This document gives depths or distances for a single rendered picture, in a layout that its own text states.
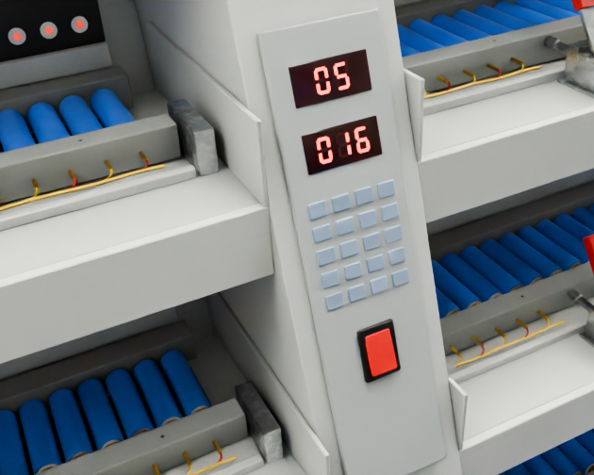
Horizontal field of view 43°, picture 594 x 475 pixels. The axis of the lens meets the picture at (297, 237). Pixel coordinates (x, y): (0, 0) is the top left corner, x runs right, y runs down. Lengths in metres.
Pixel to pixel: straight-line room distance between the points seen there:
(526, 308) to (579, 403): 0.08
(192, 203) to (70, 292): 0.08
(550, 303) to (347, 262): 0.24
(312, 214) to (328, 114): 0.05
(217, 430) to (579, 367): 0.27
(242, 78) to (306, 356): 0.16
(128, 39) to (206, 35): 0.16
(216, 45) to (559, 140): 0.23
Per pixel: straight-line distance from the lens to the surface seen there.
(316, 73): 0.40
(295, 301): 0.42
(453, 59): 0.53
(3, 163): 0.44
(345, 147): 0.41
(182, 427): 0.51
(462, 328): 0.57
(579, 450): 0.76
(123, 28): 0.58
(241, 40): 0.39
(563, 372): 0.59
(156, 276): 0.40
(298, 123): 0.40
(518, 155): 0.49
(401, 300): 0.45
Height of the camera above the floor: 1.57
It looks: 17 degrees down
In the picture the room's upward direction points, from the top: 11 degrees counter-clockwise
